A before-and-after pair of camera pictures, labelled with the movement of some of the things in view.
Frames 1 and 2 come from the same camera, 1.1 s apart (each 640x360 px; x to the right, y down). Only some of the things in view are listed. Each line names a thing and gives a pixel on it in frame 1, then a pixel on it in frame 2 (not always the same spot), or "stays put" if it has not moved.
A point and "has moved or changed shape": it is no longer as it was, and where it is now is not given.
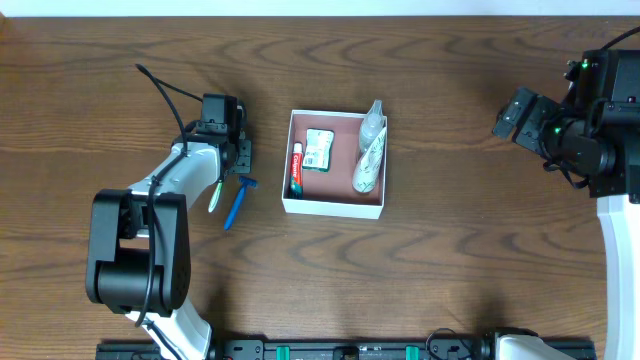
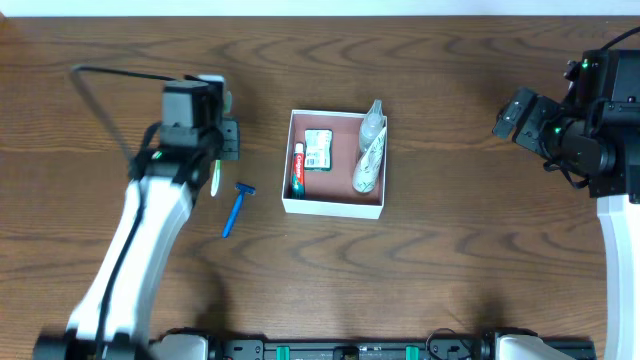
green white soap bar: x=318 y=150 stays put
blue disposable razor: x=244 y=182 has moved or changed shape
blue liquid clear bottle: x=372 y=125 stays put
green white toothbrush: x=216 y=195 to x=228 y=106
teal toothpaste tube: x=296 y=172 stays put
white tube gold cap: x=365 y=173 stays put
